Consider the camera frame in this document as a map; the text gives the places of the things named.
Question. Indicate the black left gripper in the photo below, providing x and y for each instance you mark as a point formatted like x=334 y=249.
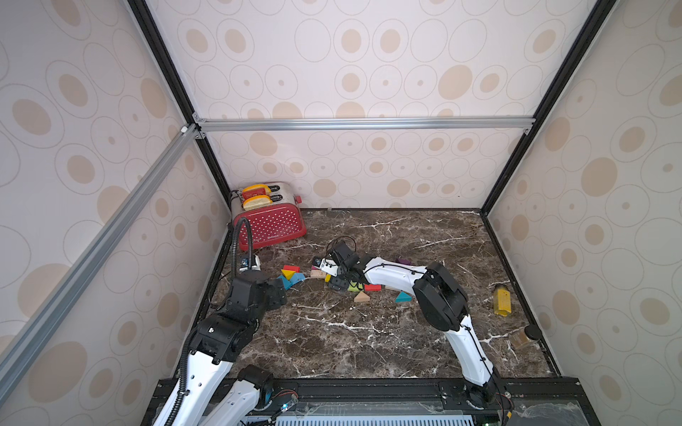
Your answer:
x=277 y=290

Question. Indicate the toy bread slice front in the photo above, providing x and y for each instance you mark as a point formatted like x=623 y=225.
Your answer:
x=257 y=202

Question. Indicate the black corner frame post left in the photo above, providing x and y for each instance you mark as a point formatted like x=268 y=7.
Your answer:
x=142 y=14

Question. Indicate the black lid wooden jar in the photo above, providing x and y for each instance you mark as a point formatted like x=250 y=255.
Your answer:
x=525 y=336

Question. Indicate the silver aluminium rail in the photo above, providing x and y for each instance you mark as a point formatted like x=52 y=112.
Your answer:
x=375 y=124
x=20 y=356

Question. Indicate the red rectangular block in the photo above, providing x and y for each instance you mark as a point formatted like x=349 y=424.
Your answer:
x=291 y=268
x=372 y=287

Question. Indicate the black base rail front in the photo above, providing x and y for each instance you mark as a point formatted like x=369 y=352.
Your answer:
x=561 y=398

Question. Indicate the red polka dot toy toaster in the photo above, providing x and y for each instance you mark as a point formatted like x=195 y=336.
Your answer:
x=277 y=223

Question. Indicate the light blue triangular block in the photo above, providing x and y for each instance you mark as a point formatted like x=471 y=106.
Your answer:
x=297 y=278

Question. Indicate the black corner frame post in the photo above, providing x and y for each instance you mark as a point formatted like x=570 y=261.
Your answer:
x=577 y=52
x=142 y=14

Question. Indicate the toy bread slice rear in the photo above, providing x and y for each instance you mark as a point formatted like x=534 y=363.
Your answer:
x=259 y=190

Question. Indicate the teal triangular block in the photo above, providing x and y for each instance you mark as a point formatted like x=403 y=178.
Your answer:
x=403 y=297

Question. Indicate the natural wood triangular block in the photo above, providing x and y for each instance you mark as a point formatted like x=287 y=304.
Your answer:
x=362 y=298

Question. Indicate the toy bread slice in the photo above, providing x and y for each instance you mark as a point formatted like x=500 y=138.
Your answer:
x=259 y=190
x=257 y=202

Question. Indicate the silver aluminium rail back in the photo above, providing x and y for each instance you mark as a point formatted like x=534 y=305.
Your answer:
x=375 y=124

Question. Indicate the silver aluminium rail left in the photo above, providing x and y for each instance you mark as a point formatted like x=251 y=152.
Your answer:
x=20 y=356

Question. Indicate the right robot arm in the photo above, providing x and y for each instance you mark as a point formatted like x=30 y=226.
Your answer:
x=443 y=303

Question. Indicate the yellow triangular block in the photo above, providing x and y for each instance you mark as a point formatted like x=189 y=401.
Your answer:
x=288 y=274

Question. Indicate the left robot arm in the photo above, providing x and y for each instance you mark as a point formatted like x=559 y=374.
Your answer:
x=210 y=351

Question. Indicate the black corner frame post right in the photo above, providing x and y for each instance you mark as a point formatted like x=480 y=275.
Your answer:
x=577 y=52

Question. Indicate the lime green block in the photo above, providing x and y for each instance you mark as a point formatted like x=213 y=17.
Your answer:
x=355 y=287

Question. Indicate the yellow toy bottle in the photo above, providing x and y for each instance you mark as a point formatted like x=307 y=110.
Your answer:
x=502 y=299

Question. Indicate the teal rectangular block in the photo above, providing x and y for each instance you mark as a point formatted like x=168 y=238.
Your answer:
x=287 y=284

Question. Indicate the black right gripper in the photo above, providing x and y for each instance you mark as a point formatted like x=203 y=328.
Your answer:
x=339 y=280

